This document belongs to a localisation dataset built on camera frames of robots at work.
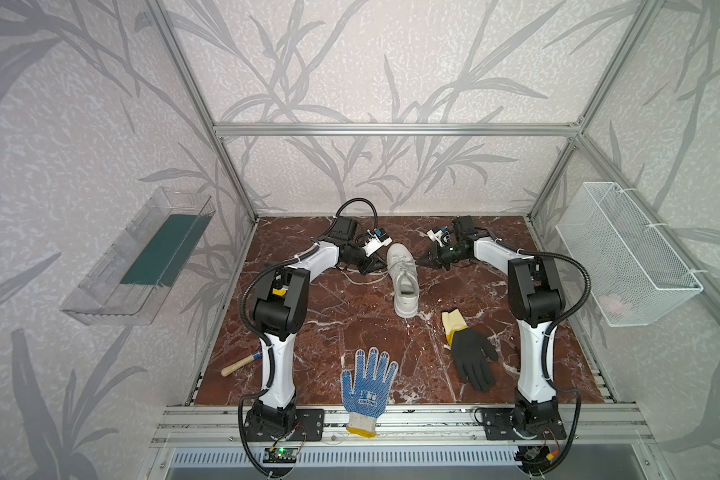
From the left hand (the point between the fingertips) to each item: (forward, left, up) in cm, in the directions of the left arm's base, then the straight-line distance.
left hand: (385, 252), depth 97 cm
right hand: (+1, -11, -2) cm, 11 cm away
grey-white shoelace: (-5, -2, -7) cm, 8 cm away
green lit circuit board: (-54, +26, -11) cm, 60 cm away
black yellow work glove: (-28, -25, -9) cm, 39 cm away
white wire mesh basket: (-22, -51, +26) cm, 62 cm away
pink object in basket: (-24, -55, +12) cm, 61 cm away
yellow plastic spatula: (-29, +22, +25) cm, 44 cm away
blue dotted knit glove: (-42, +5, -8) cm, 43 cm away
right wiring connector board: (-53, -38, -13) cm, 66 cm away
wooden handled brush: (-34, +44, -9) cm, 56 cm away
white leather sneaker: (-7, -5, 0) cm, 9 cm away
